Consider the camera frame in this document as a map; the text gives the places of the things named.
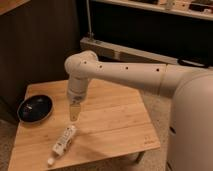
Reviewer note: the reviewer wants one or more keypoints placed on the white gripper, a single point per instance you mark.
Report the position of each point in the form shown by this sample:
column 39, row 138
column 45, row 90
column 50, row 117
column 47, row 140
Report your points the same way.
column 74, row 97

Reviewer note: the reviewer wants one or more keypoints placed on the white plastic bottle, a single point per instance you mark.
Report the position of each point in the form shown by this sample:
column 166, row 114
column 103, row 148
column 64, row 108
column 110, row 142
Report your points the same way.
column 62, row 144

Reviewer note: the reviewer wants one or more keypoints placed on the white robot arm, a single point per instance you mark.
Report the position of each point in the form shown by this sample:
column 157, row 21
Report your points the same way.
column 190, row 137

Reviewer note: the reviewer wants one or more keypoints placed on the black ceramic bowl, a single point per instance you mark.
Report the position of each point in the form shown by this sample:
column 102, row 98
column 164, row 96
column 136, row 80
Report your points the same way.
column 35, row 109

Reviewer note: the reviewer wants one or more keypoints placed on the wooden table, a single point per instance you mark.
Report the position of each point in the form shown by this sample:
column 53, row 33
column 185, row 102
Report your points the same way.
column 113, row 122

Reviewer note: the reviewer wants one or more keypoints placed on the grey metal beam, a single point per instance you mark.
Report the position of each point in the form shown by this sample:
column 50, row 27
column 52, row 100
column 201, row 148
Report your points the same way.
column 123, row 53

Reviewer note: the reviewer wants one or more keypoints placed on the dark wooden cabinet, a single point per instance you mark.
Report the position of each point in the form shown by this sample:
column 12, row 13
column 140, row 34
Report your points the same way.
column 35, row 40

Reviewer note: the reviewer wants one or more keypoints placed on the metal pole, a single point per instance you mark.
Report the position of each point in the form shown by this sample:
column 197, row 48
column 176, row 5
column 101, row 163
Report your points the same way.
column 90, row 32

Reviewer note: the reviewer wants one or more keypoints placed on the wooden shelf with items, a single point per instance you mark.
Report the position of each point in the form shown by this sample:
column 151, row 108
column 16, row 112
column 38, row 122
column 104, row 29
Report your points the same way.
column 175, row 7

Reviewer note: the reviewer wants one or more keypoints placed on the black handle object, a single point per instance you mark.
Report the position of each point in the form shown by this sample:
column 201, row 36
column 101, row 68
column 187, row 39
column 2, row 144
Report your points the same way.
column 192, row 64

